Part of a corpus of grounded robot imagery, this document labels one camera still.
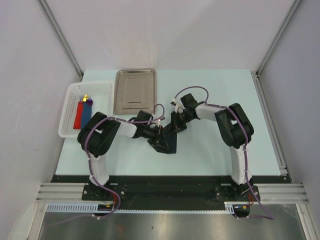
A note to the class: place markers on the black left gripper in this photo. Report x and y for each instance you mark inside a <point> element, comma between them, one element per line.
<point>157,130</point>

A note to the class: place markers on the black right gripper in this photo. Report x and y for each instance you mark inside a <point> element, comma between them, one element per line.
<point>175,120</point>

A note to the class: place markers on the black paper napkin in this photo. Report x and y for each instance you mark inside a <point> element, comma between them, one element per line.
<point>164,141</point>

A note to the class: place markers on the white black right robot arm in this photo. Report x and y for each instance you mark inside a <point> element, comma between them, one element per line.
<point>234,126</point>

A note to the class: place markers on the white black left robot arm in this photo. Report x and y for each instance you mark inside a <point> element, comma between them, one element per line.
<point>97,136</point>

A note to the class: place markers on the blue rolled napkin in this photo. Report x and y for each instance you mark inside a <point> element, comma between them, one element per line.
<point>86,114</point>

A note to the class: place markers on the red rolled napkin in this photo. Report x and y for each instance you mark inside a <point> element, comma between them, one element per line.
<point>78,116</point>

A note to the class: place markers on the stainless steel tray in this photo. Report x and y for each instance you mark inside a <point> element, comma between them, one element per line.
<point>135,90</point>

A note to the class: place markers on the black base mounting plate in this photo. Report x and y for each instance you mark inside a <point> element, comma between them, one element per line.
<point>186,193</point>

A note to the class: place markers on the white perforated plastic basket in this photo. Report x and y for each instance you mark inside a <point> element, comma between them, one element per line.
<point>102,94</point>

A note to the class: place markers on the gold metal fork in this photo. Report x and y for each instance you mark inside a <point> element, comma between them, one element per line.
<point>85,98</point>

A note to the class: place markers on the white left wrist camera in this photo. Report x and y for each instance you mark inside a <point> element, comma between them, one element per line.
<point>158,122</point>

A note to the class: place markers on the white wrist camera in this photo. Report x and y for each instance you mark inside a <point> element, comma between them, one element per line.
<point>158,122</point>
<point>178,107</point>

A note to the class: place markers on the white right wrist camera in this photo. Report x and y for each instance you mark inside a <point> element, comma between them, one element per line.
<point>178,107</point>

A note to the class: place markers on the aluminium frame rail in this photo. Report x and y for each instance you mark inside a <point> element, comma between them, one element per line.
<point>60,193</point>

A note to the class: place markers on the white slotted cable duct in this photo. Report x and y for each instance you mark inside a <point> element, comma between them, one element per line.
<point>72,207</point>

